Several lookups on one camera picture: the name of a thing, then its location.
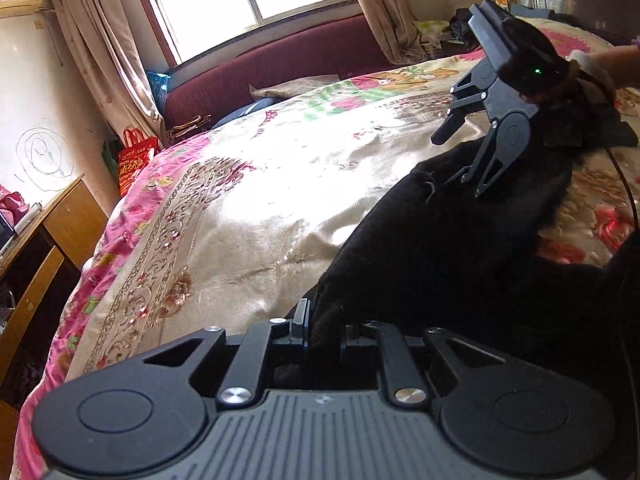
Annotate beige pillow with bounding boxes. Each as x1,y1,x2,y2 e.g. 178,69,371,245
248,75,341,100

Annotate floral satin bedspread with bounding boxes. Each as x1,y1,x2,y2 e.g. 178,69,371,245
8,16,640,480

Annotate wooden tv cabinet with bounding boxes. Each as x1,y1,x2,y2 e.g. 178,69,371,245
1,178,107,479

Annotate black pants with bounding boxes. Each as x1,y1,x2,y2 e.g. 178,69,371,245
299,79,640,480

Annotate maroon sofa backrest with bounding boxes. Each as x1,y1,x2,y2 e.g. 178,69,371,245
163,15,393,128

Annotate right hand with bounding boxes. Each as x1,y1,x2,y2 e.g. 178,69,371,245
568,44,640,104

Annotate red gift bag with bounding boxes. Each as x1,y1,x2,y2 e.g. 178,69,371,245
117,128,160,197

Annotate beige left curtain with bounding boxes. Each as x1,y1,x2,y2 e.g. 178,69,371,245
51,0,166,142

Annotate beige right curtain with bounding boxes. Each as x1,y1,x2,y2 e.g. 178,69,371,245
358,0,428,65

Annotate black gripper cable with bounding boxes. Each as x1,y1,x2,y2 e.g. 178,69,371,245
577,66,640,233

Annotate blue plastic bag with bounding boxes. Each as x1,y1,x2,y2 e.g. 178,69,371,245
145,70,170,115

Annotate beige curtain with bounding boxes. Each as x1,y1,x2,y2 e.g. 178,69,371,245
358,0,428,65
51,0,166,142

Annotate pink cloth behind monitor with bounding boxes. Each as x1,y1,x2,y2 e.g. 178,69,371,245
0,185,30,226

